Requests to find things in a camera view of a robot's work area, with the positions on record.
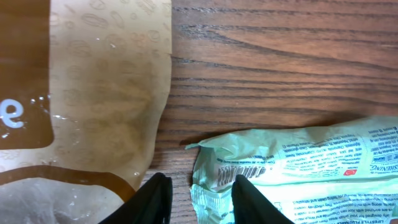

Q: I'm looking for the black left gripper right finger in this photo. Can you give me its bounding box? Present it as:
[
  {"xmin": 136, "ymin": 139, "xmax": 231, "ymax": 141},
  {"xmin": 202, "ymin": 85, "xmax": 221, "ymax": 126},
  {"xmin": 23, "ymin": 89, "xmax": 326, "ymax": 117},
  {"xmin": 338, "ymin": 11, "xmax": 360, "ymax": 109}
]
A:
[{"xmin": 231, "ymin": 175, "xmax": 293, "ymax": 224}]

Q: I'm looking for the brown nut pouch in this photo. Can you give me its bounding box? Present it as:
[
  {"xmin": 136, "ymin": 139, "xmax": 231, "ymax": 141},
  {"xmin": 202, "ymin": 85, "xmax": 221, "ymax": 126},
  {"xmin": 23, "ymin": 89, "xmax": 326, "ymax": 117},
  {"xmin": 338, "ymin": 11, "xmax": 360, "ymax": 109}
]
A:
[{"xmin": 1, "ymin": 0, "xmax": 172, "ymax": 223}]

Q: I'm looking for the teal snack packet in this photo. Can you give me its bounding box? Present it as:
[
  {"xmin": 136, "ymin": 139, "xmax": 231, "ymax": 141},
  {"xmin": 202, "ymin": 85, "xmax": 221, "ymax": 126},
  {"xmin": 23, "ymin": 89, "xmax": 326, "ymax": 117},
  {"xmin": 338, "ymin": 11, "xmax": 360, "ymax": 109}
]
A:
[{"xmin": 190, "ymin": 116, "xmax": 397, "ymax": 223}]

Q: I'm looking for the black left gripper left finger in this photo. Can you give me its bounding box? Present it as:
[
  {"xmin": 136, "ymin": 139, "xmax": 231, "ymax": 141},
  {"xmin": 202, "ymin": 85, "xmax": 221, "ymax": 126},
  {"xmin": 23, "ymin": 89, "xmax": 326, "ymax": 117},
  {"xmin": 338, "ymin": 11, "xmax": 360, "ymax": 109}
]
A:
[{"xmin": 99, "ymin": 172, "xmax": 173, "ymax": 224}]

